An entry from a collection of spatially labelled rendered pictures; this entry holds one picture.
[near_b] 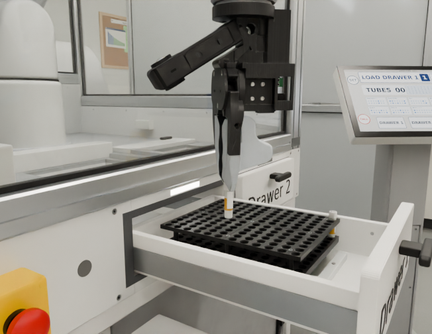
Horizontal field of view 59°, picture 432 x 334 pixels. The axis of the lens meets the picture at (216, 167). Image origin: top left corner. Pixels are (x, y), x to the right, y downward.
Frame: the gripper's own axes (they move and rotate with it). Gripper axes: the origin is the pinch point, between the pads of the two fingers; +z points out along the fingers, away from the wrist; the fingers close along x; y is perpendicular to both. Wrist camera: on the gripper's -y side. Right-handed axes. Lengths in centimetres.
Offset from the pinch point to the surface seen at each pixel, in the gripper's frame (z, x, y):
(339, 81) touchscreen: -12, 81, 62
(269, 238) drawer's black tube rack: 9.3, 2.2, 7.0
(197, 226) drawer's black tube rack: 9.4, 9.1, -1.9
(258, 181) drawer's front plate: 9.7, 34.2, 16.3
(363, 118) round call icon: 0, 69, 65
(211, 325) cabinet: 38.2, 25.6, 3.9
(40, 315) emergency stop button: 9.8, -9.4, -20.1
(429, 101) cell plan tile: -6, 70, 90
